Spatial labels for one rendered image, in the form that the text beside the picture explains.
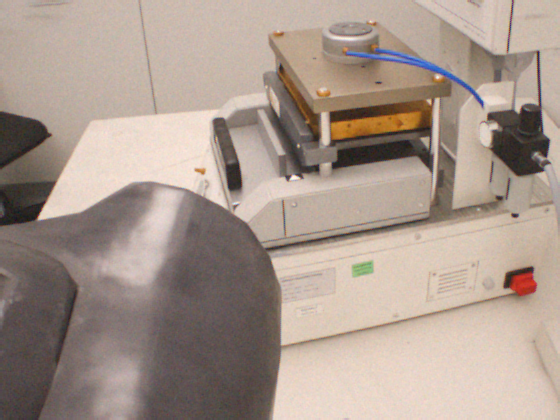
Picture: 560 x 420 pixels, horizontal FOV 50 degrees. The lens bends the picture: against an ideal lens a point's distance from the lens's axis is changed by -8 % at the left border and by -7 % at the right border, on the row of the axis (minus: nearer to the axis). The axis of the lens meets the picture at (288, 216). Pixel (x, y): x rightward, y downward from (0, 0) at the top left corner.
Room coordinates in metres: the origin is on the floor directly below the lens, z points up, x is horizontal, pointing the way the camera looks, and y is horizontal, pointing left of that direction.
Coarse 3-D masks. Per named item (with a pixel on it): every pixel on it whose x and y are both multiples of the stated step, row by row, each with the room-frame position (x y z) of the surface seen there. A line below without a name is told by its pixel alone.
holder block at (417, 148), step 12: (372, 144) 0.78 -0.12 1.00; (384, 144) 0.81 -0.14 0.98; (396, 144) 0.81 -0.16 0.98; (408, 144) 0.79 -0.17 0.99; (420, 144) 0.78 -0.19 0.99; (348, 156) 0.78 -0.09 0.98; (360, 156) 0.75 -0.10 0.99; (372, 156) 0.75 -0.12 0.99; (384, 156) 0.75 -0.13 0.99; (396, 156) 0.75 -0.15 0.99; (408, 156) 0.75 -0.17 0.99; (420, 156) 0.75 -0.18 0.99; (312, 168) 0.74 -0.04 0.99
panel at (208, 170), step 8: (208, 152) 0.94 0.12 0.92; (208, 160) 0.92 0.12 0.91; (200, 168) 0.92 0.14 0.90; (208, 168) 0.90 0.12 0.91; (200, 176) 0.93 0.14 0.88; (208, 176) 0.89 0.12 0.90; (216, 176) 0.85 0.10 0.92; (216, 184) 0.83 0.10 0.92; (216, 192) 0.82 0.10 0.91; (216, 200) 0.81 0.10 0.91; (224, 200) 0.78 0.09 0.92
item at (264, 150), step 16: (240, 128) 0.91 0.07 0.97; (256, 128) 0.91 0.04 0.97; (272, 128) 0.82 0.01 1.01; (240, 144) 0.86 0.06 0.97; (256, 144) 0.85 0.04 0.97; (272, 144) 0.78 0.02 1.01; (288, 144) 0.85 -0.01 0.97; (240, 160) 0.81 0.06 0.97; (256, 160) 0.80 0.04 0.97; (272, 160) 0.79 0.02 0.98; (288, 160) 0.80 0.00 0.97; (224, 176) 0.77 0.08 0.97; (256, 176) 0.76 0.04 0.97; (272, 176) 0.76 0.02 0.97; (240, 192) 0.72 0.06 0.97
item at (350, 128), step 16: (288, 80) 0.88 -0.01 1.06; (304, 112) 0.76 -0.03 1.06; (336, 112) 0.76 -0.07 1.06; (352, 112) 0.76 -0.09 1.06; (368, 112) 0.75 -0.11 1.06; (384, 112) 0.75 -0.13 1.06; (400, 112) 0.75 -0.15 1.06; (416, 112) 0.75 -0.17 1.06; (336, 128) 0.73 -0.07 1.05; (352, 128) 0.73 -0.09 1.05; (368, 128) 0.74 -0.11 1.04; (384, 128) 0.74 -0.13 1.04; (400, 128) 0.73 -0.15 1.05; (416, 128) 0.75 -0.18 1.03; (336, 144) 0.73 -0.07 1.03; (352, 144) 0.73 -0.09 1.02; (368, 144) 0.74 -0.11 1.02
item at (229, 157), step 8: (216, 120) 0.86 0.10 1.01; (224, 120) 0.86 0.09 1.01; (216, 128) 0.84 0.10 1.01; (224, 128) 0.83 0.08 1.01; (216, 136) 0.82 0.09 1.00; (224, 136) 0.81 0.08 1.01; (224, 144) 0.78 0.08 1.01; (232, 144) 0.78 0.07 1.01; (224, 152) 0.76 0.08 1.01; (232, 152) 0.76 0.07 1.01; (224, 160) 0.74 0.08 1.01; (232, 160) 0.74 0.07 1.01; (224, 168) 0.74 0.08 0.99; (232, 168) 0.73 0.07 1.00; (232, 176) 0.73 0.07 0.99; (240, 176) 0.73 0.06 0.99; (232, 184) 0.73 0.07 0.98; (240, 184) 0.73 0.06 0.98
